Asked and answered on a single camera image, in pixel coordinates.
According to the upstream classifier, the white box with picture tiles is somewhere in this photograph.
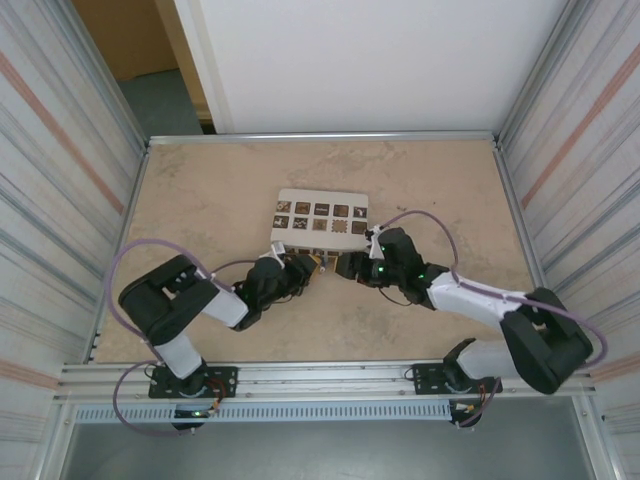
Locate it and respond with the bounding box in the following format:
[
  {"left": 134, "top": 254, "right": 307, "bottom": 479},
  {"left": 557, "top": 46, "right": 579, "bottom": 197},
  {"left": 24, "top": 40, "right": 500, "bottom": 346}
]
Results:
[{"left": 269, "top": 187, "right": 372, "bottom": 267}]

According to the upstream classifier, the brown wooden panel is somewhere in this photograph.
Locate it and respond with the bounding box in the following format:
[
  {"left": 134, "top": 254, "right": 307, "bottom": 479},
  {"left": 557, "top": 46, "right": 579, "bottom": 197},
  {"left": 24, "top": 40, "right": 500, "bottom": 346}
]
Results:
[{"left": 72, "top": 0, "right": 181, "bottom": 81}]

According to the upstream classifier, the aluminium frame bar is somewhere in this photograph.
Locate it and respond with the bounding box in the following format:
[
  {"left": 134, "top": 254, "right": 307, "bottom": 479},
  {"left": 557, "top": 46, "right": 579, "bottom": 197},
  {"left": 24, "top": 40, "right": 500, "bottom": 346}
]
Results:
[
  {"left": 146, "top": 130, "right": 501, "bottom": 148},
  {"left": 492, "top": 139, "right": 566, "bottom": 354},
  {"left": 88, "top": 142, "right": 151, "bottom": 364}
]

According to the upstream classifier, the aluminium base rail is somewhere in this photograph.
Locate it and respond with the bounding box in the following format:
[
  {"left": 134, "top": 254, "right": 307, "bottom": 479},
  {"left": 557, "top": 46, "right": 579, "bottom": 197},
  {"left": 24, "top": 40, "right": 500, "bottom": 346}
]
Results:
[{"left": 58, "top": 361, "right": 599, "bottom": 404}]

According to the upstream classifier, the white slotted cable duct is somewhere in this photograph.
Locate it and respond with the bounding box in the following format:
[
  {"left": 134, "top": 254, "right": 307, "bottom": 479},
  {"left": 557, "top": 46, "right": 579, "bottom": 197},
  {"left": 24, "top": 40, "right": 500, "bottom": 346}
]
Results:
[{"left": 73, "top": 401, "right": 454, "bottom": 424}]

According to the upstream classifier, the white door frame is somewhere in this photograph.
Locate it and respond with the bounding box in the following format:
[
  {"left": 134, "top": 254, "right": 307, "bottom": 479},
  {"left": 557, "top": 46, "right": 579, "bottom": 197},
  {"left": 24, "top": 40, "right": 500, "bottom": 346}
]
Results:
[{"left": 172, "top": 0, "right": 236, "bottom": 135}]

